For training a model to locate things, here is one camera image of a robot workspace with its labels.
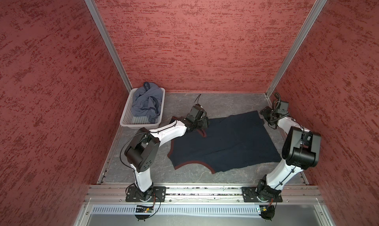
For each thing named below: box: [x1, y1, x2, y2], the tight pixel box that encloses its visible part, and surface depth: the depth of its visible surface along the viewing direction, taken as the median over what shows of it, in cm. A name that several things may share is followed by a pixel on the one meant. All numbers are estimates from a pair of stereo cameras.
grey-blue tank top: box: [130, 81, 164, 124], surface depth 105 cm
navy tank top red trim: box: [167, 110, 282, 175], surface depth 90 cm
